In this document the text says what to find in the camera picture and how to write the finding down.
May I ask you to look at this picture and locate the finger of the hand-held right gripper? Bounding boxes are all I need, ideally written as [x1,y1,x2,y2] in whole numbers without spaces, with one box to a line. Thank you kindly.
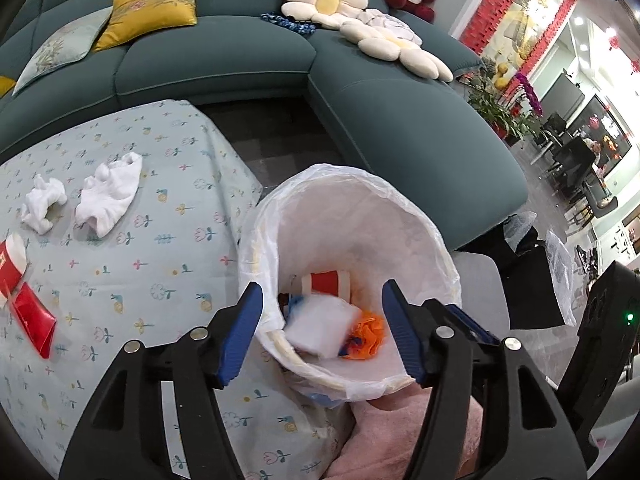
[425,300,501,347]

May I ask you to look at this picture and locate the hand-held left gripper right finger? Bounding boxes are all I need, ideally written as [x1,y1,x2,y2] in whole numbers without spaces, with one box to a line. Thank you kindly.
[381,279,588,480]

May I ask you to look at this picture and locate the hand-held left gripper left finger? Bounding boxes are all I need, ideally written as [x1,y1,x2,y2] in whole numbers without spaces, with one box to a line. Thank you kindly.
[59,281,264,480]

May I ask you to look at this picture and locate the orange plastic wrapper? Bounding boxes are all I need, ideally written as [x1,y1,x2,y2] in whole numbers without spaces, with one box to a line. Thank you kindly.
[338,310,391,362]

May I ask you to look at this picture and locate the white plastic packet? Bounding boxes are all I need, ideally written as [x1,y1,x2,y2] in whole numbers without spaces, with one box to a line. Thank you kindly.
[283,294,363,359]

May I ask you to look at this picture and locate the bin with white liner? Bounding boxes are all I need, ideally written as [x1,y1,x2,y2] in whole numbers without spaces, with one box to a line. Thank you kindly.
[237,162,462,406]

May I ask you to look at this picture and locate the grey chair seat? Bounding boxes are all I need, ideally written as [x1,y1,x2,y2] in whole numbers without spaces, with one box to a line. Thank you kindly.
[452,251,511,333]

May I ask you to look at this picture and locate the black bag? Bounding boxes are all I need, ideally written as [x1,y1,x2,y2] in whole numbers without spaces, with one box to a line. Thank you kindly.
[510,242,566,328]

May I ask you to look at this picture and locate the clear plastic bag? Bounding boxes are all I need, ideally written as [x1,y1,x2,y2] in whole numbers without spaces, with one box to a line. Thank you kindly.
[502,210,538,253]
[545,230,578,328]

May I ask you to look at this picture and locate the pink fluffy blanket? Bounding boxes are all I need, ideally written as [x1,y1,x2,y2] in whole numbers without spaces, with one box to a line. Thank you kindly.
[325,385,486,480]

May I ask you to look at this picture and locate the floral light blue tablecloth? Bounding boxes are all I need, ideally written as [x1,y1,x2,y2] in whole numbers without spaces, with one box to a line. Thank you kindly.
[0,99,351,480]

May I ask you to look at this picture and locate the black dining chair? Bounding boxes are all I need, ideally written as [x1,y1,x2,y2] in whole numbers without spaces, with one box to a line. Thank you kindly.
[547,137,601,196]

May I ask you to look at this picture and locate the white crumpled tissue right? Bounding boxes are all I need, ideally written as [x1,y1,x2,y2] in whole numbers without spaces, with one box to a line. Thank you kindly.
[74,151,143,239]

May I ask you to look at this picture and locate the white crumpled tissue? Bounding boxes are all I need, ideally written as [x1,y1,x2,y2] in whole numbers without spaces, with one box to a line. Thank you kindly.
[74,151,143,239]
[20,174,68,235]

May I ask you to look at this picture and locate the teal corner sofa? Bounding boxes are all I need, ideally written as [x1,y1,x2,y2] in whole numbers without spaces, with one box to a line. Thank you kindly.
[0,0,531,251]

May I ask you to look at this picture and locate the potted orchid plant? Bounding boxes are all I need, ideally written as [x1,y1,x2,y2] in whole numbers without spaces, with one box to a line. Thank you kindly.
[465,57,546,143]

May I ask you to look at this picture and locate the white crumpled tissue left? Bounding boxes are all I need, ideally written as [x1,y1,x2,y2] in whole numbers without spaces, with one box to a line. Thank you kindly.
[20,174,68,235]

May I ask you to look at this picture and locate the black screen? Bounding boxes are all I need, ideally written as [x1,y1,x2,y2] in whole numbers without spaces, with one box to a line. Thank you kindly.
[542,75,586,121]

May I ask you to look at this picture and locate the white folded clothes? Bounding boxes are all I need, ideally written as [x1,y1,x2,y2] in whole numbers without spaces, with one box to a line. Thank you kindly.
[356,8,423,46]

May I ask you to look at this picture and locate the blue patterned cloth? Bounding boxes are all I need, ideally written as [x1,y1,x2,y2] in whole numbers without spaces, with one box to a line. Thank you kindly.
[260,11,317,36]

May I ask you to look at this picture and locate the light blue embroidered pillow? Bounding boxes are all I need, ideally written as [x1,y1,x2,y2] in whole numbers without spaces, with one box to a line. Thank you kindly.
[11,6,113,97]

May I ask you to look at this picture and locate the red wall decoration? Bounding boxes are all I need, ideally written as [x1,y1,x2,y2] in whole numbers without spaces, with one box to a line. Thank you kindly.
[459,0,578,68]

